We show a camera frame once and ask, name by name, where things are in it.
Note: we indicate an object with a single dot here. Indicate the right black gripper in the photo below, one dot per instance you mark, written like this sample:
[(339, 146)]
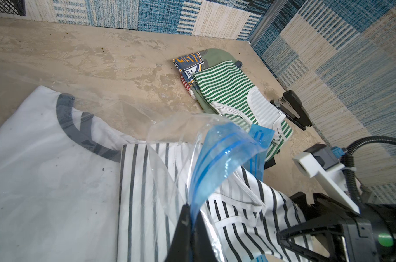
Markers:
[(368, 236)]

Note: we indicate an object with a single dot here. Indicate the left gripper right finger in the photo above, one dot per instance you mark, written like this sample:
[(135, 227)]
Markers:
[(202, 247)]

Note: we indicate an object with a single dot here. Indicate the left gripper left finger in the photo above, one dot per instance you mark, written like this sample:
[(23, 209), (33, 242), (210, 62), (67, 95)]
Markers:
[(179, 250)]

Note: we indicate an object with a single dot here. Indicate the black white striped garment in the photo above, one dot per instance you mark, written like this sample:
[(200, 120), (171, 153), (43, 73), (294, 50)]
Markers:
[(246, 213)]

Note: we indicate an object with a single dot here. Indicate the clear vacuum bag blue zipper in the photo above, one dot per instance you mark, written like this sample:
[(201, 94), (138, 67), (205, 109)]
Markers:
[(215, 144)]

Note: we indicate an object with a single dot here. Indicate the white tank top navy trim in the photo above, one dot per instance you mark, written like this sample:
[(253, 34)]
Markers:
[(59, 182)]

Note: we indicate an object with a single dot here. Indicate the green white striped garment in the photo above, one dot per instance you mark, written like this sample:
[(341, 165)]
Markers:
[(233, 95)]

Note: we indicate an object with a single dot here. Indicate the red white striped tank top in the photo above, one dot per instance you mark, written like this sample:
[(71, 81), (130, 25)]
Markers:
[(187, 87)]

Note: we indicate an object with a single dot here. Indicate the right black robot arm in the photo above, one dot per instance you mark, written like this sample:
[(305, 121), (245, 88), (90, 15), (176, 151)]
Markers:
[(322, 205)]

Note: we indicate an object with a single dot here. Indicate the black stapler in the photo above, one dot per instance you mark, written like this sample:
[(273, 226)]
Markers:
[(291, 105)]

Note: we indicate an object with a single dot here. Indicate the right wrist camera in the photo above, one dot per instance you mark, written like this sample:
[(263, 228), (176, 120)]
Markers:
[(320, 162)]

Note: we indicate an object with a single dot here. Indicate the black wire mesh shelf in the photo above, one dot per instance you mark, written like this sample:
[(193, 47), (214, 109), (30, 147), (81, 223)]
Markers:
[(14, 7)]

